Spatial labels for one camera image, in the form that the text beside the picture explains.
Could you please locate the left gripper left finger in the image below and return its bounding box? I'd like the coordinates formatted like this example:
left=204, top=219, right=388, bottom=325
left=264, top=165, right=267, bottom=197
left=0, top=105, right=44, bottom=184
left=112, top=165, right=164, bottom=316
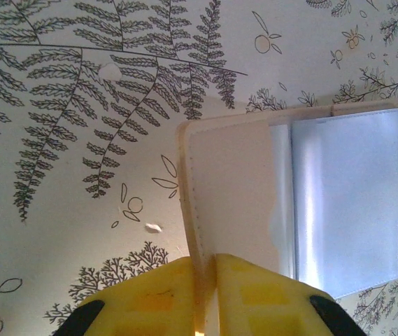
left=53, top=255, right=200, bottom=336

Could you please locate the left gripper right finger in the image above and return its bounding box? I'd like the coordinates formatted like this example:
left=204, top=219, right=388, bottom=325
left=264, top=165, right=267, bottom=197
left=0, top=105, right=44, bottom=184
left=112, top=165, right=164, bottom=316
left=213, top=253, right=364, bottom=336

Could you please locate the floral fern print tablecloth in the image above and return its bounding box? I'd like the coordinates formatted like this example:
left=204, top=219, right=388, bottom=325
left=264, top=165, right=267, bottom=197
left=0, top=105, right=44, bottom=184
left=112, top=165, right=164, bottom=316
left=0, top=0, right=398, bottom=336

